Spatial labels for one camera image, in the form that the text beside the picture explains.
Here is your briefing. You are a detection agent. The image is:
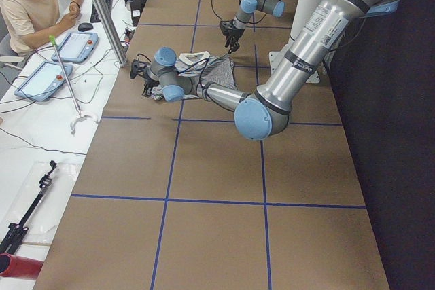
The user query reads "red cylinder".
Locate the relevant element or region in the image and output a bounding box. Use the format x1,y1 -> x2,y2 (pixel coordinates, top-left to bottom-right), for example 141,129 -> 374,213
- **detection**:
1,253 -> 44,280

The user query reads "far blue teach pendant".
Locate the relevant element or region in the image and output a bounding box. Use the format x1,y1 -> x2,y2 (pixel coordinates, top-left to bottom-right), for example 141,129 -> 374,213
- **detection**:
50,32 -> 99,64

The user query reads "black tripod stick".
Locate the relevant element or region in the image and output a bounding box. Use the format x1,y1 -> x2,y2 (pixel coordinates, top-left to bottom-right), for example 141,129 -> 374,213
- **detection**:
0,160 -> 58,255

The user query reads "black keyboard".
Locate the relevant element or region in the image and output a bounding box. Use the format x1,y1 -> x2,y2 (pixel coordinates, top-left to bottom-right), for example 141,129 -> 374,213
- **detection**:
89,0 -> 114,23

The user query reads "seated man beige shirt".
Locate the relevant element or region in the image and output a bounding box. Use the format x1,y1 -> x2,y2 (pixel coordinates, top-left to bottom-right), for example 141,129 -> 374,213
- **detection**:
1,0 -> 83,55

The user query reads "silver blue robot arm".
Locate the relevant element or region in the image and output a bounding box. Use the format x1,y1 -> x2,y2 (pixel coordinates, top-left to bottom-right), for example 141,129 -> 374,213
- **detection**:
220,0 -> 285,54
143,0 -> 400,140

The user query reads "black power box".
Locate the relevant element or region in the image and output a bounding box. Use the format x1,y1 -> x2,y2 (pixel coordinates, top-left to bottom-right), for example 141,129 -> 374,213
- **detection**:
130,0 -> 147,26

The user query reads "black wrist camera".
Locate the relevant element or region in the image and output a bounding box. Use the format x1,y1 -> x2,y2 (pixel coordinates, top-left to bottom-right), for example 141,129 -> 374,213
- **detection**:
130,60 -> 148,79

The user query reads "near blue teach pendant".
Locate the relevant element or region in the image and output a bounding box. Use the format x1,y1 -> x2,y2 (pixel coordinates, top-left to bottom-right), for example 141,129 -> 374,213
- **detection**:
14,61 -> 65,101

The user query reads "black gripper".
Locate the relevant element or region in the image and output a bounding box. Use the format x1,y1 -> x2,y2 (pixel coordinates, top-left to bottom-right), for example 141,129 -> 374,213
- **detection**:
142,69 -> 159,96
219,20 -> 244,54

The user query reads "black computer mouse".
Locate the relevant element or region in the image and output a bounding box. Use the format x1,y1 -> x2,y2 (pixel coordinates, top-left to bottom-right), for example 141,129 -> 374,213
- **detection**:
77,22 -> 94,32

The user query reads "metal reacher grabber tool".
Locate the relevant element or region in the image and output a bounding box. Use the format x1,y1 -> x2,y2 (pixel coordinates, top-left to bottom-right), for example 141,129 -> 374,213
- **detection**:
48,35 -> 99,135

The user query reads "blue teach pendant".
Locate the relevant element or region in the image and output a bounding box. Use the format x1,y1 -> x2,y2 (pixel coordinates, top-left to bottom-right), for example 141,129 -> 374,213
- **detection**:
14,61 -> 65,101
50,32 -> 99,64

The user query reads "aluminium frame post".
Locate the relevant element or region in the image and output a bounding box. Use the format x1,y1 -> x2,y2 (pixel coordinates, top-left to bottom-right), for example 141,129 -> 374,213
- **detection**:
92,0 -> 128,67

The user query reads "navy white striped polo shirt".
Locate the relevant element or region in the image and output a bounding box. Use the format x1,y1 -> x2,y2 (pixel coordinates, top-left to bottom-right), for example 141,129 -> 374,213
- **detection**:
146,47 -> 237,102

